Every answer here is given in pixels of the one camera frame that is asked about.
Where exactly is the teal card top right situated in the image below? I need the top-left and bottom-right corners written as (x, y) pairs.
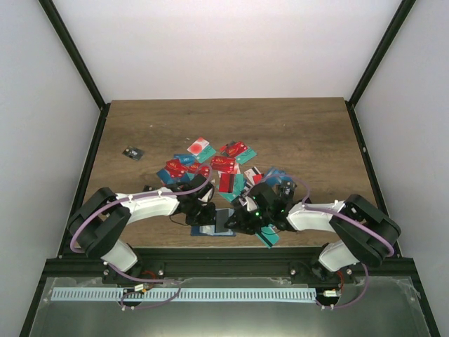
top-left (236, 147), bottom-right (257, 165)

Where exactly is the teal card bottom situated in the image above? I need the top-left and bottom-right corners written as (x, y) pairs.
top-left (255, 227), bottom-right (279, 249)

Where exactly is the white card red circle top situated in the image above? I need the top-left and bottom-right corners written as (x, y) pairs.
top-left (187, 138), bottom-right (210, 156)

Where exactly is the red card back stripe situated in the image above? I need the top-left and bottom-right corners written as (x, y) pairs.
top-left (218, 173), bottom-right (235, 193)

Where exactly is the blue leather card holder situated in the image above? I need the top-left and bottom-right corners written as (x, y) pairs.
top-left (190, 208), bottom-right (236, 237)

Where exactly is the white card black stripe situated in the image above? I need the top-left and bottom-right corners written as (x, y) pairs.
top-left (244, 166), bottom-right (263, 185)

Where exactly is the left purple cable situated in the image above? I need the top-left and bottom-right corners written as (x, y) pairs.
top-left (69, 163), bottom-right (213, 311)

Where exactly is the red card centre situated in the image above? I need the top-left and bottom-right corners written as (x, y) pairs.
top-left (210, 156), bottom-right (236, 173)

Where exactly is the teal card under red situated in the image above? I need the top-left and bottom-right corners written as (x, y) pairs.
top-left (232, 173), bottom-right (245, 197)

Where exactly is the red card top right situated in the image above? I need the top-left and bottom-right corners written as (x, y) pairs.
top-left (224, 141), bottom-right (248, 158)

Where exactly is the black card far left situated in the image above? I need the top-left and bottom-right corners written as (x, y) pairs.
top-left (122, 146), bottom-right (145, 161)

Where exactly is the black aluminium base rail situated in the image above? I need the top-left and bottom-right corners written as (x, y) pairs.
top-left (45, 246), bottom-right (415, 282)

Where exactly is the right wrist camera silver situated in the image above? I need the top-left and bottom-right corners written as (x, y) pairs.
top-left (239, 196), bottom-right (258, 212)

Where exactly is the black frame post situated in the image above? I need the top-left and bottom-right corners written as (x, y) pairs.
top-left (346, 0), bottom-right (416, 109)
top-left (38, 0), bottom-right (106, 110)

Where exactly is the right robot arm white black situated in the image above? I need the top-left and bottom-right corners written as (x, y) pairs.
top-left (224, 181), bottom-right (401, 283)

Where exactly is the left black frame post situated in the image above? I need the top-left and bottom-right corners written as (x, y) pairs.
top-left (38, 0), bottom-right (106, 110)

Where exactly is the purple cable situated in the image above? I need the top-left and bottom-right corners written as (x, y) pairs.
top-left (259, 173), bottom-right (396, 311)
top-left (69, 163), bottom-right (213, 311)

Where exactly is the right black frame post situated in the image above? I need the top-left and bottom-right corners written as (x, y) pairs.
top-left (346, 0), bottom-right (416, 109)

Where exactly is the red card left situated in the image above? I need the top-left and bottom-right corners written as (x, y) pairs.
top-left (165, 158), bottom-right (187, 179)

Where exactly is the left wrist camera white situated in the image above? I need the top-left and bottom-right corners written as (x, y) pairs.
top-left (201, 187), bottom-right (215, 203)

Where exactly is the light blue slotted cable duct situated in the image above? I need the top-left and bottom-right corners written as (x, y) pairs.
top-left (51, 287), bottom-right (316, 303)

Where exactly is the blue card left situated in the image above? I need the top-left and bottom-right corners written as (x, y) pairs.
top-left (156, 168), bottom-right (175, 185)

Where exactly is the blue card right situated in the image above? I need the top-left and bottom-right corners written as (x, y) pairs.
top-left (264, 167), bottom-right (290, 186)

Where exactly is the blue card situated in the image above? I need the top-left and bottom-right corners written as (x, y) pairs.
top-left (156, 168), bottom-right (175, 185)
top-left (264, 167), bottom-right (290, 186)

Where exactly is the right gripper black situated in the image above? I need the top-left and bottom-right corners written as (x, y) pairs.
top-left (224, 206), bottom-right (272, 236)

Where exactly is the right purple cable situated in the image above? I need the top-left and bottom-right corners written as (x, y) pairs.
top-left (259, 173), bottom-right (396, 311)

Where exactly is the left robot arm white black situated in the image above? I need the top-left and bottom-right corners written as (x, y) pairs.
top-left (67, 174), bottom-right (216, 284)

